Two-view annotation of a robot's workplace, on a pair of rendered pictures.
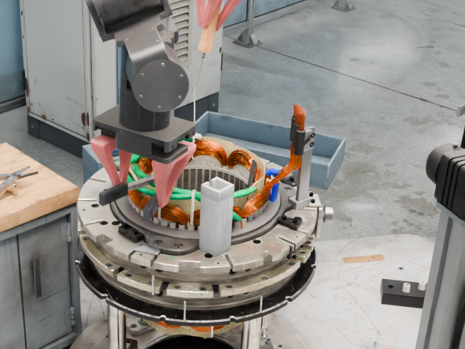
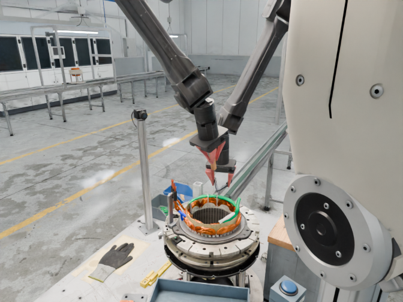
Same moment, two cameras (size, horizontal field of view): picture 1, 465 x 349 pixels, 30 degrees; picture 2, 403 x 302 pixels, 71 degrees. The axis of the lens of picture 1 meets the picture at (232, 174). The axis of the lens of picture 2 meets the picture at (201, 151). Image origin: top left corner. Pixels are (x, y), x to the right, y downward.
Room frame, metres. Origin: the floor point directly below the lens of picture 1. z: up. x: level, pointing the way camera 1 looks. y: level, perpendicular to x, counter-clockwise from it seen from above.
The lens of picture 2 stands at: (1.80, -0.14, 1.66)
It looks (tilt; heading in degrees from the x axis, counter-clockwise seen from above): 21 degrees down; 169
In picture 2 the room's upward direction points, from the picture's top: straight up
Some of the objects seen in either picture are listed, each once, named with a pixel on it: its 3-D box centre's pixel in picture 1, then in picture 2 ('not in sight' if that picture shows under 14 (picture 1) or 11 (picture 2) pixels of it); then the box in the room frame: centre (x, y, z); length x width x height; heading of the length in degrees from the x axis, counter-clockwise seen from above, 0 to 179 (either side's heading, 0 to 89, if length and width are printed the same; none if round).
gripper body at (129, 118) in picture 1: (144, 106); (220, 157); (0.89, 0.10, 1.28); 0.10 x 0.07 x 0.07; 64
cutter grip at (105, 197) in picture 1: (113, 193); not in sight; (0.88, 0.14, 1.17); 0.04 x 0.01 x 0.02; 140
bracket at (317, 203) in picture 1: (313, 215); (165, 235); (1.02, -0.11, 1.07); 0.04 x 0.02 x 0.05; 5
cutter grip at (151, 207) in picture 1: (151, 206); not in sight; (0.86, 0.09, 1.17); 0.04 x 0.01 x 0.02; 167
